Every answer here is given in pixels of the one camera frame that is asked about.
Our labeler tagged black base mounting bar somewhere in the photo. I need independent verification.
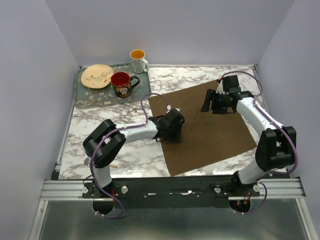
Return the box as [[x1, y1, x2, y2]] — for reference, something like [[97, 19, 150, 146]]
[[82, 174, 261, 210]]

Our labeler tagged white mug orange inside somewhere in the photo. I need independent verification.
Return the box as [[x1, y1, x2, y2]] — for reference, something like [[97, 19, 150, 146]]
[[130, 49, 150, 74]]

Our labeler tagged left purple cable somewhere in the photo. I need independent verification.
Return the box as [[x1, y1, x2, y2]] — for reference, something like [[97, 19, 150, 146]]
[[88, 93, 173, 220]]

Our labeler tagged aluminium frame rail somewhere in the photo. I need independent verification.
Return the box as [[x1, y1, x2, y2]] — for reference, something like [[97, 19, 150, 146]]
[[29, 178, 318, 240]]

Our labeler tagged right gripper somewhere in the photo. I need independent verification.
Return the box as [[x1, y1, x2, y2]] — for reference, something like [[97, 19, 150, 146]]
[[199, 89, 229, 115]]

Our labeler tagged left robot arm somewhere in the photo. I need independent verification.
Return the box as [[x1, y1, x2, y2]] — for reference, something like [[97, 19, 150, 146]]
[[82, 108, 187, 199]]

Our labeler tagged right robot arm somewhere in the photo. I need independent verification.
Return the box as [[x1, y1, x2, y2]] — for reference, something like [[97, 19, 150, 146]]
[[201, 71, 298, 196]]

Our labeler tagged floral green tray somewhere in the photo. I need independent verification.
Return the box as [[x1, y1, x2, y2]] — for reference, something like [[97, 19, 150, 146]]
[[74, 63, 151, 109]]

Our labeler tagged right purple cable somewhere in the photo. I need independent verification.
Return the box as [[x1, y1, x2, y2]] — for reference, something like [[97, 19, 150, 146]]
[[217, 71, 300, 216]]

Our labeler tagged black skull mug red inside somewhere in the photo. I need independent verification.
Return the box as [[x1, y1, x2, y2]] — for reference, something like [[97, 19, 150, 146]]
[[110, 72, 140, 99]]

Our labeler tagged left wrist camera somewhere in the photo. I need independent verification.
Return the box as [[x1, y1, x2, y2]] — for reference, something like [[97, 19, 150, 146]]
[[166, 105, 181, 113]]

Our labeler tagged beige floral plate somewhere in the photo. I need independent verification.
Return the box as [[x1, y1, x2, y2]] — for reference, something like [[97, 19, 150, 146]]
[[80, 64, 114, 89]]

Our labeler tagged brown cloth napkin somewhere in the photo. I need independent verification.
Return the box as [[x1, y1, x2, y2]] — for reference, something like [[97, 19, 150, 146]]
[[146, 82, 257, 177]]

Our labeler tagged purple cable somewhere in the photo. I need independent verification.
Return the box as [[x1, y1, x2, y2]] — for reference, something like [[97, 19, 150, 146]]
[[88, 93, 173, 220], [217, 71, 300, 216]]

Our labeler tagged spoon with wooden handle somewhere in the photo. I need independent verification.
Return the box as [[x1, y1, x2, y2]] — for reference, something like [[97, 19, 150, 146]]
[[84, 157, 118, 168]]

